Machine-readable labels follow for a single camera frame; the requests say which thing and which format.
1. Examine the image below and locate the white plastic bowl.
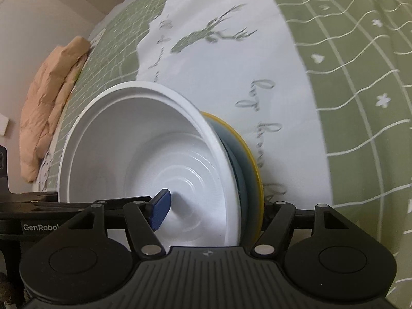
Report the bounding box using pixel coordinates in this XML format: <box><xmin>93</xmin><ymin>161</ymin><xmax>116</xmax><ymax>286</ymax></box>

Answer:
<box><xmin>57</xmin><ymin>82</ymin><xmax>242</xmax><ymax>249</ymax></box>

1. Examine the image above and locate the blue enamel bowl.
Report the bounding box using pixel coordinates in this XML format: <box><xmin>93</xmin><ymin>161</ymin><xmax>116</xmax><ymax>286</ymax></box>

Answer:
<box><xmin>205</xmin><ymin>115</ymin><xmax>251</xmax><ymax>243</ymax></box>

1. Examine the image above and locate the white deer print cloth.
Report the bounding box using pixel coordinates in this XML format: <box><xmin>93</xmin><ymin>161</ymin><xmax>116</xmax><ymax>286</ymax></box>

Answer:
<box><xmin>135</xmin><ymin>0</ymin><xmax>334</xmax><ymax>213</ymax></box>

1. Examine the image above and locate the yellow-rimmed white plate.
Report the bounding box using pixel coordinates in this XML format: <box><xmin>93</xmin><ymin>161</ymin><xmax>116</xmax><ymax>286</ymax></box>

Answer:
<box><xmin>201</xmin><ymin>111</ymin><xmax>265</xmax><ymax>236</ymax></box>

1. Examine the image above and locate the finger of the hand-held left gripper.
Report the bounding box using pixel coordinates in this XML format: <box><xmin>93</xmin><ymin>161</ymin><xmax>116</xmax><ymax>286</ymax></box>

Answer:
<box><xmin>32</xmin><ymin>194</ymin><xmax>152</xmax><ymax>213</ymax></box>

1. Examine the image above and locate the green grid pattern blanket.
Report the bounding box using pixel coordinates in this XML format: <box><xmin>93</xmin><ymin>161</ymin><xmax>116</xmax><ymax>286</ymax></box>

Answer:
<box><xmin>35</xmin><ymin>0</ymin><xmax>412</xmax><ymax>309</ymax></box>

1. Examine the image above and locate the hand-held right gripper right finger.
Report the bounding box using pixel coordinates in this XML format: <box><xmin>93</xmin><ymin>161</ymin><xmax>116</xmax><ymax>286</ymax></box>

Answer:
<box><xmin>249</xmin><ymin>201</ymin><xmax>366</xmax><ymax>257</ymax></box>

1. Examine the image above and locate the beige quilted duvet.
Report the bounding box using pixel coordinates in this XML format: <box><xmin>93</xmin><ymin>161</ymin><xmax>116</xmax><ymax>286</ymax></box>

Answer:
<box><xmin>19</xmin><ymin>36</ymin><xmax>91</xmax><ymax>183</ymax></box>

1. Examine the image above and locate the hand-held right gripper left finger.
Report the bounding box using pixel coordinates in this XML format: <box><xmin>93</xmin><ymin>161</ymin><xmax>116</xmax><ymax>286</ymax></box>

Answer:
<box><xmin>78</xmin><ymin>189</ymin><xmax>172</xmax><ymax>257</ymax></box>

